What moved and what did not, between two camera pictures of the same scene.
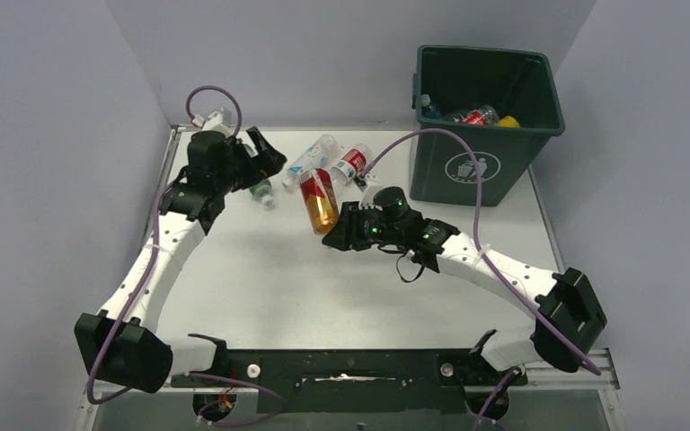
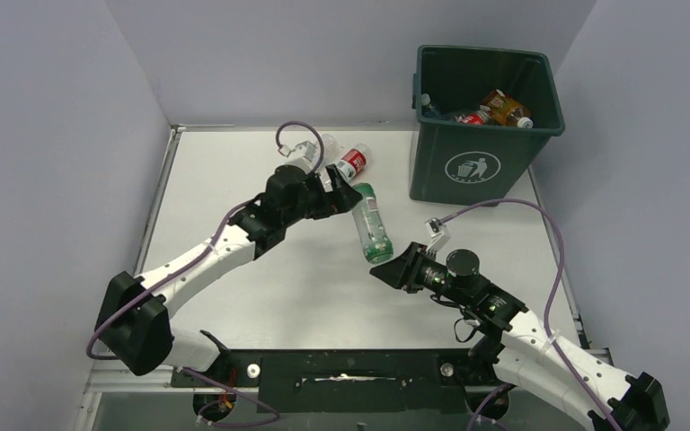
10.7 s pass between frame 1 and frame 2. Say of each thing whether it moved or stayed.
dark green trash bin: stayed
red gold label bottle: moved
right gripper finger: moved
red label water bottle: stayed
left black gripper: moved
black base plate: stayed
